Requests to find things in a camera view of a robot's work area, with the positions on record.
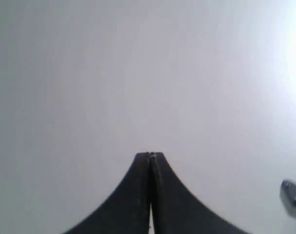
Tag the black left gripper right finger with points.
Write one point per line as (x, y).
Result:
(175, 210)

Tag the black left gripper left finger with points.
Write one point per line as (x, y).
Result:
(127, 209)

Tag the grey metallic object at edge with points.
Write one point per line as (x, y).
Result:
(288, 196)

